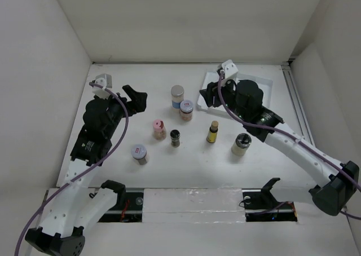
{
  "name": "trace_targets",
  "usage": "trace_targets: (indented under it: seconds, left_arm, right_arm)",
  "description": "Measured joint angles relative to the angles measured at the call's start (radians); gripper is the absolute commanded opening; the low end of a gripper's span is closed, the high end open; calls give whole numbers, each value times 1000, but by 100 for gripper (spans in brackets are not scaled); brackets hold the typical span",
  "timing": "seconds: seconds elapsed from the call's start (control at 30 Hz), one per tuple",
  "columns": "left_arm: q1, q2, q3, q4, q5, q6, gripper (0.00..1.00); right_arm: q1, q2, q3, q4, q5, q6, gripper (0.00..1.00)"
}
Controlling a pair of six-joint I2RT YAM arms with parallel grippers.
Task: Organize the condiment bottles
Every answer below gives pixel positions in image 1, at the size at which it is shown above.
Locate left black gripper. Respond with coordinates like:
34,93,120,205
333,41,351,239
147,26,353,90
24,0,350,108
97,85,146,138

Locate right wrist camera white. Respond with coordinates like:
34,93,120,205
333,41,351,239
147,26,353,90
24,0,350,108
217,60,239,86

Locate yellow bottle cork cap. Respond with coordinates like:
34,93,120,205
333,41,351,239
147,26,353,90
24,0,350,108
206,121,219,143

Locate pink lid spice bottle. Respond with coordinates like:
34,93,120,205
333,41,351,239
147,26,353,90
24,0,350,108
153,119,166,140

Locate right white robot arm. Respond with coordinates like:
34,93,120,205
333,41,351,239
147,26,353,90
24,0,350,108
199,80,360,216

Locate jar black lid beige contents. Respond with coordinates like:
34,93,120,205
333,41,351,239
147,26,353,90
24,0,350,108
231,133,252,157

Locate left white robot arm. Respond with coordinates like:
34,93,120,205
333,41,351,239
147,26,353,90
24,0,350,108
23,82,148,255

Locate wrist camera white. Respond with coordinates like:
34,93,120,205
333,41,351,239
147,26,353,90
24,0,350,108
217,60,239,86
92,74,112,99

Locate white divided tray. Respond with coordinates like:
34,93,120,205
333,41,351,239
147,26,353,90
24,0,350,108
197,72,273,118

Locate small black pepper grinder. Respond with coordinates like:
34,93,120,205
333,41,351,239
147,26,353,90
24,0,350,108
170,129,180,148

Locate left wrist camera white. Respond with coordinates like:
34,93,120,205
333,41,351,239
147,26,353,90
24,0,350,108
92,74,112,99

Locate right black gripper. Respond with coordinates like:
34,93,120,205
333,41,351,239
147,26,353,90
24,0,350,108
200,75,248,121

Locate dark jar white lid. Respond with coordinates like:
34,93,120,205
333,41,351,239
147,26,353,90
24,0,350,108
131,144,149,165

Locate tall jar silver lid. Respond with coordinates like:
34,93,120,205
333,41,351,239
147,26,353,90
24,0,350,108
171,85,184,109

